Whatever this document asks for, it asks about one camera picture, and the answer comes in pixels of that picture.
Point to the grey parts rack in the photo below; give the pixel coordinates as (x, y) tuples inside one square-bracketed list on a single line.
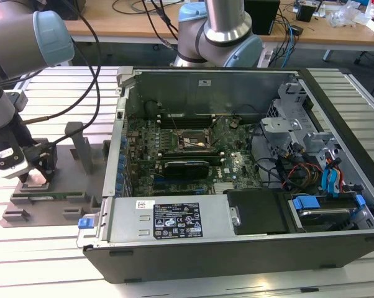
[(66, 183)]

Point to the blue plastic latch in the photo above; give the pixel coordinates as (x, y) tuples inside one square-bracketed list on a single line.
[(85, 224)]

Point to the silver topped CPU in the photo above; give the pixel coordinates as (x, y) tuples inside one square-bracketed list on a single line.
[(36, 178)]

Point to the black computer tower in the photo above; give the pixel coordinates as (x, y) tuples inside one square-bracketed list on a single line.
[(266, 15)]

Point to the black plastic shroud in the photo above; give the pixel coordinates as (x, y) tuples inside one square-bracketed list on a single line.
[(258, 211)]

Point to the small silver heat sink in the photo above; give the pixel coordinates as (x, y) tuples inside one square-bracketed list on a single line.
[(224, 187)]

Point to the black power adapter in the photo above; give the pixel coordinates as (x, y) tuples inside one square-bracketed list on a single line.
[(297, 30)]

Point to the green Dell motherboard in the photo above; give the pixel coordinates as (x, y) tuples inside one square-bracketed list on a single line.
[(236, 149)]

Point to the metal socket locking lever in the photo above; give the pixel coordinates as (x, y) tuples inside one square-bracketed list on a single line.
[(176, 126)]

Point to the silver coin battery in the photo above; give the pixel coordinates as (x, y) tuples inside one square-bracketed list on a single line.
[(234, 124)]

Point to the hard disk in blue carrier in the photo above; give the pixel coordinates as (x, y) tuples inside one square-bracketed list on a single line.
[(306, 203)]

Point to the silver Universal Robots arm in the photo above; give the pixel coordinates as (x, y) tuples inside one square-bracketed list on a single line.
[(13, 37)]

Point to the metal drive cage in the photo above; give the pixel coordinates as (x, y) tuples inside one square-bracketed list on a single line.
[(275, 127)]

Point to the RAM slot with black clips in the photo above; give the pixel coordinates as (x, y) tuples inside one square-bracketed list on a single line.
[(187, 126), (190, 150), (187, 120), (190, 156)]

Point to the small black box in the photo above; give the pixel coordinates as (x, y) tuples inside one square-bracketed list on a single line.
[(305, 14)]

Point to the black open PC case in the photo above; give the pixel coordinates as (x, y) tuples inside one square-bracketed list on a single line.
[(205, 267)]

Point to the silver power supply unit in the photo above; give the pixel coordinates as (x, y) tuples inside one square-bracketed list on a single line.
[(128, 217)]

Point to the RAM slot with white clips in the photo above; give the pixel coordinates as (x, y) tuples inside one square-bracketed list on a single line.
[(221, 159), (187, 123), (187, 116), (190, 153)]

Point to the black Nvidia graphics card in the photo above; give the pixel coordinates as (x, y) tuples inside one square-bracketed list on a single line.
[(187, 169)]

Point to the long wooden desk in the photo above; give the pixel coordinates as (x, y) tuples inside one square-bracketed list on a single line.
[(112, 29)]

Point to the white labelled box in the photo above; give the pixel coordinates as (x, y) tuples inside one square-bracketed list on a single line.
[(266, 59)]

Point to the clear plastic bags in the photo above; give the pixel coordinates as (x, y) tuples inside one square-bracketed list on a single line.
[(345, 14)]

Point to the CPU socket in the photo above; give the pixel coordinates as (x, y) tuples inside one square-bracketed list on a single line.
[(193, 136)]

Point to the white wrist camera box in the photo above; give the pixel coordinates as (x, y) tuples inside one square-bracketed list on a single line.
[(13, 167)]

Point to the green RAM stick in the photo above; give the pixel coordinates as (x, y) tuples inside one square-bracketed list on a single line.
[(59, 195)]

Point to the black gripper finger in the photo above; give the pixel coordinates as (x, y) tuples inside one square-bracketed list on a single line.
[(52, 170), (23, 177)]

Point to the large black box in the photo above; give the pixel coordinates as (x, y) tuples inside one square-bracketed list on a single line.
[(58, 4)]

